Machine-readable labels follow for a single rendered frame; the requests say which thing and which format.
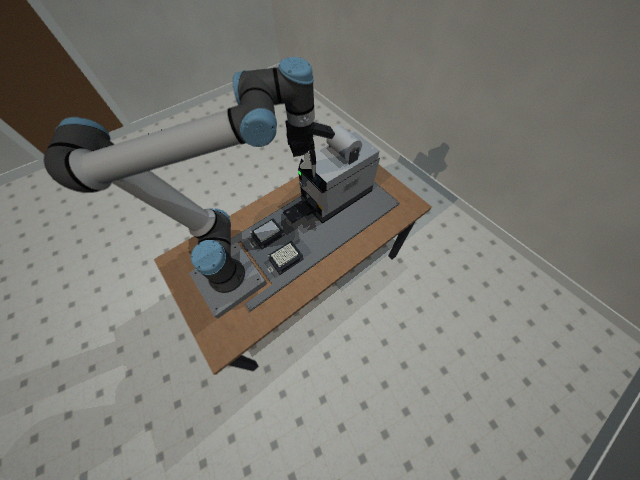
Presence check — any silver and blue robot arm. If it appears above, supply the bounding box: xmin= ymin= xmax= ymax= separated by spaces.
xmin=44 ymin=57 xmax=335 ymax=293

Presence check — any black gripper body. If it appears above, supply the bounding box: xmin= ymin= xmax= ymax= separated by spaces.
xmin=285 ymin=120 xmax=315 ymax=157

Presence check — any grey cylinder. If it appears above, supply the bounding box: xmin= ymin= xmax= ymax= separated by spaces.
xmin=326 ymin=125 xmax=362 ymax=161

